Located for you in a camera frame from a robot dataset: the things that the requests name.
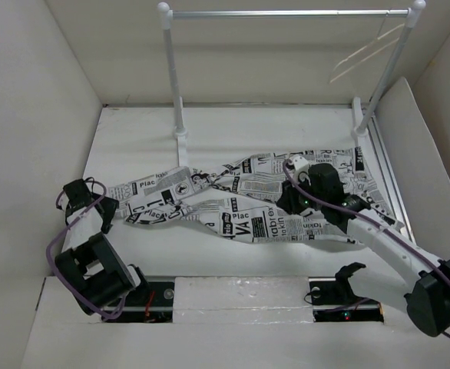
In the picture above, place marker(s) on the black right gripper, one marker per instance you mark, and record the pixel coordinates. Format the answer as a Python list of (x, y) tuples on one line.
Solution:
[(287, 199)]

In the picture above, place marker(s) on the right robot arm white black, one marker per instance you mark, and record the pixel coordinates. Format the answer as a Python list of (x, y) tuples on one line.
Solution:
[(424, 291)]

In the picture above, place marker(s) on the white clothes rack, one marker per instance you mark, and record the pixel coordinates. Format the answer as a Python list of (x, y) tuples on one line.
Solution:
[(278, 53)]

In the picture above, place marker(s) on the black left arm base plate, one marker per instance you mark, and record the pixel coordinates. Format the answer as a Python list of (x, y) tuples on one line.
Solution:
[(155, 305)]

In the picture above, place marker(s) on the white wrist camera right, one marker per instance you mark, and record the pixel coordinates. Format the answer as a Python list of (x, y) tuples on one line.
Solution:
[(297, 166)]

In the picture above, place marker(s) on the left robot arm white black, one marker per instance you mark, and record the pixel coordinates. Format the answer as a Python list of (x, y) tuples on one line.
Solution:
[(90, 268)]

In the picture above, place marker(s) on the newspaper print trousers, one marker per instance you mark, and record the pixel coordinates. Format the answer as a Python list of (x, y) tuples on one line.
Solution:
[(236, 201)]

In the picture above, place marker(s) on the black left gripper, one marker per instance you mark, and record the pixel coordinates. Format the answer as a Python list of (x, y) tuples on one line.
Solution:
[(110, 207)]

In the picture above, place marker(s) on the beige wire clothes hanger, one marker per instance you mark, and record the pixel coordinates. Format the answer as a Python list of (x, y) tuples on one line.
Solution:
[(381, 42)]

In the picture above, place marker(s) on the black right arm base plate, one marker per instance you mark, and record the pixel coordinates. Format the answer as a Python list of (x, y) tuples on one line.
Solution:
[(333, 303)]

